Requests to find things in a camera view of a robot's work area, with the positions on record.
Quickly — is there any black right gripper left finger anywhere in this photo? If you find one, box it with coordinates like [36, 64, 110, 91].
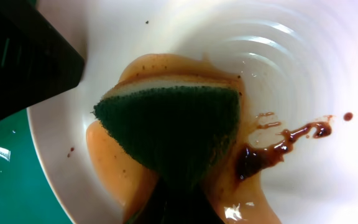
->
[0, 0, 85, 120]

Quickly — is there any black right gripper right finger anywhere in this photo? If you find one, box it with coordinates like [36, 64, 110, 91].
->
[126, 180, 224, 224]

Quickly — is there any teal serving tray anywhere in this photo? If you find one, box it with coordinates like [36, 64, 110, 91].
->
[0, 110, 70, 223]

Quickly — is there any white plate with sauce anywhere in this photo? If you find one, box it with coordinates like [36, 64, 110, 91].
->
[27, 0, 358, 223]

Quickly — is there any green yellow sponge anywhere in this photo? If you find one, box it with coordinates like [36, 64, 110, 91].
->
[93, 81, 241, 191]

